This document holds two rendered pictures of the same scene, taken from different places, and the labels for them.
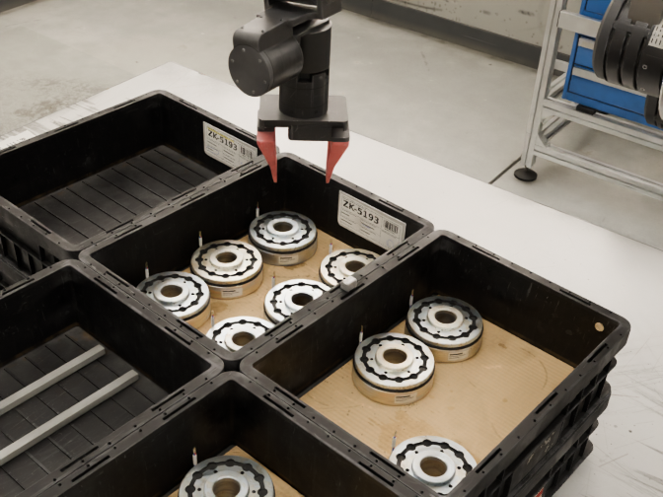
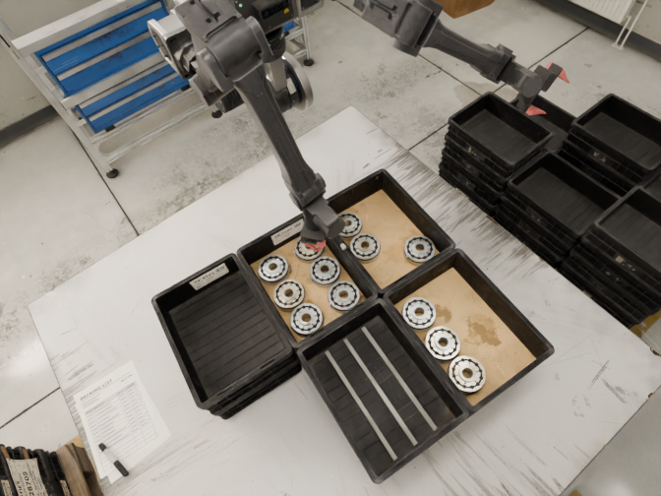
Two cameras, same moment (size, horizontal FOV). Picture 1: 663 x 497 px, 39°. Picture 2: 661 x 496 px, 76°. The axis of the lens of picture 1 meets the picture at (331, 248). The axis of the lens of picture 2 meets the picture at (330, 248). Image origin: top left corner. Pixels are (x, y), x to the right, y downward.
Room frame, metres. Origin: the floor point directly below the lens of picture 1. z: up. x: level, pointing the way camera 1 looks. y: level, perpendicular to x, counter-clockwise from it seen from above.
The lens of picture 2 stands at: (0.67, 0.61, 2.11)
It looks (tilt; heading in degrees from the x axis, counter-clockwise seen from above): 60 degrees down; 296
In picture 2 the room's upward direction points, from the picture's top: 9 degrees counter-clockwise
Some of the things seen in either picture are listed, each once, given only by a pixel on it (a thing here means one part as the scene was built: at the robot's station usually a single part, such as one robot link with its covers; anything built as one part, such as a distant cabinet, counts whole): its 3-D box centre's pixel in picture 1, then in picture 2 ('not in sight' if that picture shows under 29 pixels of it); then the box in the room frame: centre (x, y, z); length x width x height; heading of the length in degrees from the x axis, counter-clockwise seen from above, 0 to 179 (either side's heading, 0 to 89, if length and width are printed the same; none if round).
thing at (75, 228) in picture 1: (125, 193); (224, 330); (1.22, 0.32, 0.87); 0.40 x 0.30 x 0.11; 140
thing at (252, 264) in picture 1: (226, 261); (288, 293); (1.07, 0.15, 0.86); 0.10 x 0.10 x 0.01
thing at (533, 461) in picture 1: (437, 382); (382, 235); (0.84, -0.14, 0.87); 0.40 x 0.30 x 0.11; 140
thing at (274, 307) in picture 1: (302, 303); (325, 270); (0.99, 0.04, 0.86); 0.10 x 0.10 x 0.01
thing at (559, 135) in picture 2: not in sight; (533, 135); (0.26, -1.37, 0.26); 0.40 x 0.30 x 0.23; 146
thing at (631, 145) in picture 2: not in sight; (606, 161); (-0.07, -1.15, 0.37); 0.40 x 0.30 x 0.45; 146
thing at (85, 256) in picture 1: (262, 247); (304, 274); (1.03, 0.09, 0.92); 0.40 x 0.30 x 0.02; 140
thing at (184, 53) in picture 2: not in sight; (194, 58); (1.35, -0.17, 1.45); 0.09 x 0.08 x 0.12; 56
